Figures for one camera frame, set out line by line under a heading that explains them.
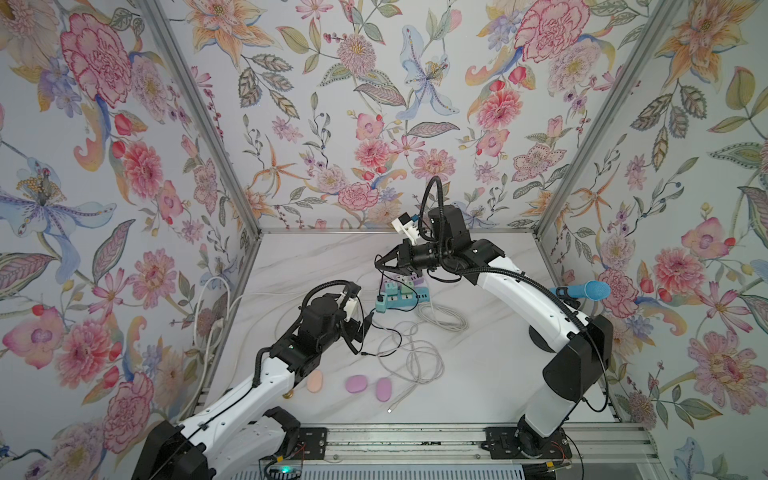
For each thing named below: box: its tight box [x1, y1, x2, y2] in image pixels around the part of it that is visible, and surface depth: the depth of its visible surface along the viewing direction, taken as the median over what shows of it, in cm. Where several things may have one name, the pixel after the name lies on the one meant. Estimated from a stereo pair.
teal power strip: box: [386, 287, 431, 309], surface depth 100 cm
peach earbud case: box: [307, 370, 323, 393], surface depth 84 cm
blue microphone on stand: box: [550, 280, 611, 309], surface depth 73 cm
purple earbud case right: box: [376, 377, 392, 402], surface depth 84 cm
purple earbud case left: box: [346, 374, 368, 393], surface depth 84 cm
